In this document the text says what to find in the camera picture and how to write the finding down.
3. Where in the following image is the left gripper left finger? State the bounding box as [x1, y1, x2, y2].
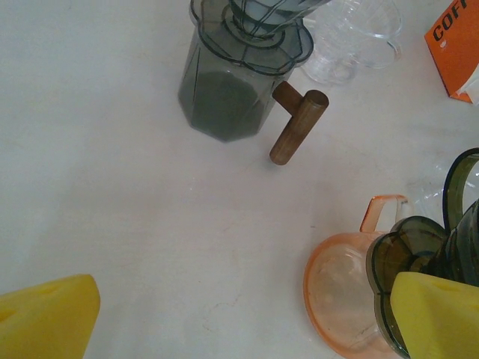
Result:
[0, 274, 101, 359]

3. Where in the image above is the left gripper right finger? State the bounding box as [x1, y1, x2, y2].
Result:
[388, 271, 479, 359]

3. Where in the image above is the olive green transparent dripper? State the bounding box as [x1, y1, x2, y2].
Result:
[365, 147, 479, 358]

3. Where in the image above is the orange transparent dripper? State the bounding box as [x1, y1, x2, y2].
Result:
[302, 194, 416, 356]

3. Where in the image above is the orange coffee filter box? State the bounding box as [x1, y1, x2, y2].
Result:
[424, 0, 479, 105]

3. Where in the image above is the grey carafe with wooden handle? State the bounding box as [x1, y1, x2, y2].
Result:
[177, 22, 330, 165]

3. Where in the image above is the clear transparent dripper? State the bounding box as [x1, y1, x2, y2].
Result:
[301, 0, 405, 85]

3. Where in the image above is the grey transparent dripper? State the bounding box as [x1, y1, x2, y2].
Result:
[189, 0, 330, 74]

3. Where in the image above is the white paper coffee filter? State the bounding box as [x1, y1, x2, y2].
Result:
[231, 0, 300, 23]

